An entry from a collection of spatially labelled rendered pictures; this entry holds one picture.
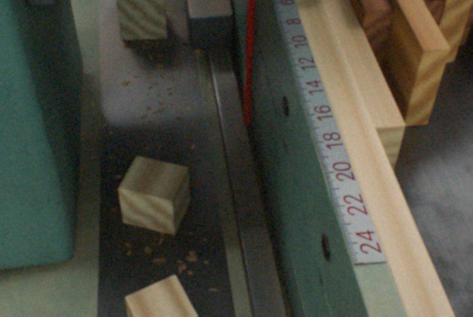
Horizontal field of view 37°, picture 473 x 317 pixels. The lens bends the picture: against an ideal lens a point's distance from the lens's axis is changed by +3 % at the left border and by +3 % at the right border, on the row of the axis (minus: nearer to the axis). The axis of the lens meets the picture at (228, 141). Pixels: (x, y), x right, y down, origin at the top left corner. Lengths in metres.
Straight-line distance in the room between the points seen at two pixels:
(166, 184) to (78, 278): 0.08
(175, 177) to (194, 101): 0.13
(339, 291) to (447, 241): 0.08
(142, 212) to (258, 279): 0.09
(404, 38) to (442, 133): 0.06
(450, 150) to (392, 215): 0.12
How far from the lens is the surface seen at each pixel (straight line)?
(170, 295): 0.42
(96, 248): 0.49
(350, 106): 0.36
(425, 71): 0.41
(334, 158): 0.33
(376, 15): 0.44
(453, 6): 0.46
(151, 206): 0.48
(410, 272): 0.30
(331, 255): 0.32
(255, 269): 0.46
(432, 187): 0.40
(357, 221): 0.30
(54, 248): 0.47
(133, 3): 0.64
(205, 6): 0.61
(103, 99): 0.60
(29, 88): 0.38
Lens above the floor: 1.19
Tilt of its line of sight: 44 degrees down
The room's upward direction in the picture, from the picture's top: 1 degrees clockwise
